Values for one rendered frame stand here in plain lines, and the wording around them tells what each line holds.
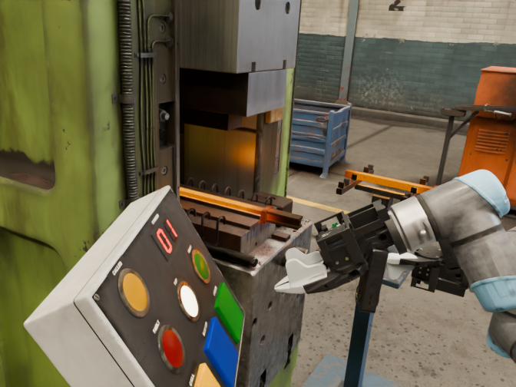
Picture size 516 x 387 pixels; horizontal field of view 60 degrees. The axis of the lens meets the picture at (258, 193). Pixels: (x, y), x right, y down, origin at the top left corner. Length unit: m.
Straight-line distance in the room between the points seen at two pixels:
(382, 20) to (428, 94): 1.56
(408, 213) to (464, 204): 0.08
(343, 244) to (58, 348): 0.39
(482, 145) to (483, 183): 3.84
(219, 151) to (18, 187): 0.67
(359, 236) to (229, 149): 0.85
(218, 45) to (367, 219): 0.48
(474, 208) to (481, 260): 0.07
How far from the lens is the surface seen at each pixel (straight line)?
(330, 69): 9.22
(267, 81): 1.08
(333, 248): 0.67
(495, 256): 0.69
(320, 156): 4.91
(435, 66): 8.66
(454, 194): 0.69
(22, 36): 1.05
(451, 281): 1.10
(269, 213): 1.17
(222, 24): 0.97
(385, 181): 1.62
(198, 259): 0.73
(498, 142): 4.52
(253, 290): 1.10
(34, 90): 1.04
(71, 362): 0.53
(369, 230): 0.69
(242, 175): 1.46
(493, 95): 4.49
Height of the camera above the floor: 1.45
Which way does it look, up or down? 20 degrees down
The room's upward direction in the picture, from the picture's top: 3 degrees clockwise
